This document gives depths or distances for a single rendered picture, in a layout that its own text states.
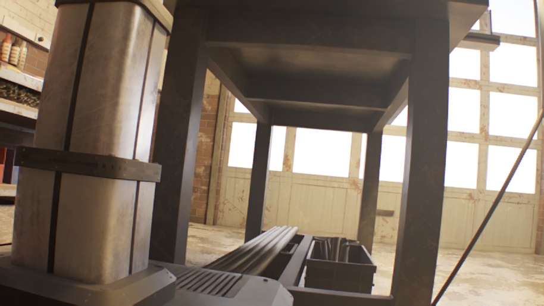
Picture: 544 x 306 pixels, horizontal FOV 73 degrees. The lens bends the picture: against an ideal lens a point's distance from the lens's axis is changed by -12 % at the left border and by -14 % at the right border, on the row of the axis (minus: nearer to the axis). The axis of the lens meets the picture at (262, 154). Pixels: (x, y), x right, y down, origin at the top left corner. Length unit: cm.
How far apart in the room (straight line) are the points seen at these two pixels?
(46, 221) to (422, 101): 75
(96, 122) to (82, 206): 9
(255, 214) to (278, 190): 204
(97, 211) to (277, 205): 375
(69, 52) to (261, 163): 170
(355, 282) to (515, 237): 351
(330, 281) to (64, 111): 89
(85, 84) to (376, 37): 67
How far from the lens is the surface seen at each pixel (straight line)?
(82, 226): 47
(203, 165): 425
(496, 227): 450
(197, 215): 426
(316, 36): 97
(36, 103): 221
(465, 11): 96
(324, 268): 120
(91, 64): 50
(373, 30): 98
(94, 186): 47
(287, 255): 173
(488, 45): 127
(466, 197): 436
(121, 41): 50
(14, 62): 300
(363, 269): 120
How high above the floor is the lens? 43
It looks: 5 degrees up
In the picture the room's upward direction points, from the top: 6 degrees clockwise
